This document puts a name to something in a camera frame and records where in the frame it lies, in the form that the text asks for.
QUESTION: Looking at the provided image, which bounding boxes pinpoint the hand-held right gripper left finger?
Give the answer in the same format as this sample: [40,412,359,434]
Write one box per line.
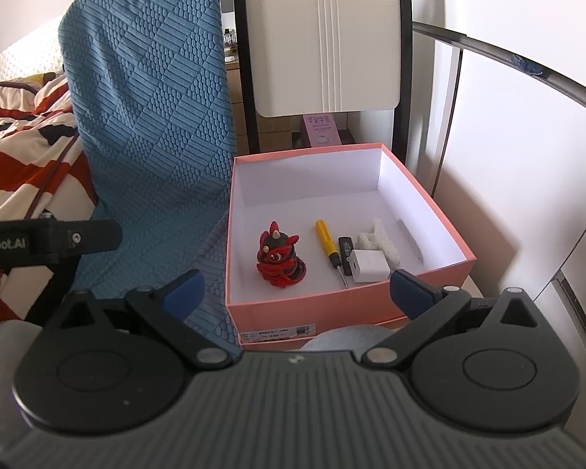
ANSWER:
[54,270,238,371]

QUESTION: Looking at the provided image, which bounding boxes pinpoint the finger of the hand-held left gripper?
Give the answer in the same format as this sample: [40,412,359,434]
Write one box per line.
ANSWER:
[44,216,124,263]

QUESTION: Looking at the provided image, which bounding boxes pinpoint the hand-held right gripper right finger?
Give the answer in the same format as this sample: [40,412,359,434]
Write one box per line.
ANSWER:
[362,269,543,370]

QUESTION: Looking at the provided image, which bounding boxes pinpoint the white charger plug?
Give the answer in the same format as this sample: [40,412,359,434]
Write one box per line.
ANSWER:
[346,249,390,283]

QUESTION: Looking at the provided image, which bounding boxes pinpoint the white fluffy hair clip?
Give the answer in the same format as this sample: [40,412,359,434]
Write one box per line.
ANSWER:
[356,218,402,270]

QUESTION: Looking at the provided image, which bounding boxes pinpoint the pink shoe box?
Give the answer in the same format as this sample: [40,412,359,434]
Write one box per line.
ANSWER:
[225,143,477,353]

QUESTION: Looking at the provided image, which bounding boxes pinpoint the red and black figurine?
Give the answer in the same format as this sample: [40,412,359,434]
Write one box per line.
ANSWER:
[256,221,307,288]

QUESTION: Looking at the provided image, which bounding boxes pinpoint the yellow handled screwdriver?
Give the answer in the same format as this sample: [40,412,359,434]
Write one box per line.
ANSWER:
[314,220,347,290]

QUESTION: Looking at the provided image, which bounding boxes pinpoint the thin brown rod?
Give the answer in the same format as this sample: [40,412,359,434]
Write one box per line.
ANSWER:
[27,132,81,220]

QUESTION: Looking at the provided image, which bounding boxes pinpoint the striped red black white blanket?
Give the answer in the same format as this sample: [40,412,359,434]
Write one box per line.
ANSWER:
[0,72,98,326]

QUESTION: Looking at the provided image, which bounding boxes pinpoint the person's grey trouser leg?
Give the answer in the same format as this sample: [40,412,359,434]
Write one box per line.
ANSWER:
[0,320,45,392]

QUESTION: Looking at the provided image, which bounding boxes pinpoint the blue textured chair cover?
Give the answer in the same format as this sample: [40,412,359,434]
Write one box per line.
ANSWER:
[57,0,242,353]

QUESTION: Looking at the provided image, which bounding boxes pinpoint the small pink printed carton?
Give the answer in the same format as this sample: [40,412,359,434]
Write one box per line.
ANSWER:
[300,113,345,148]

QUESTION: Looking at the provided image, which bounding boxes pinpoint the white quilted pillow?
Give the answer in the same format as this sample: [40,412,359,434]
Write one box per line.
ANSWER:
[0,24,66,96]

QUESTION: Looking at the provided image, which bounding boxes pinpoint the blue tape scrap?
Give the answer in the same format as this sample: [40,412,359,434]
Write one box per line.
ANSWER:
[512,55,543,76]

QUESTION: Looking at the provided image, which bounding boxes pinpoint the white chair with black frame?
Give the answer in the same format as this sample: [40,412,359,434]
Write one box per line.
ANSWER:
[231,0,413,169]

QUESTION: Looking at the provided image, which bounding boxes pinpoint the black metal rail frame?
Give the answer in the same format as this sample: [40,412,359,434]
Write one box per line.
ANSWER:
[410,20,586,353]

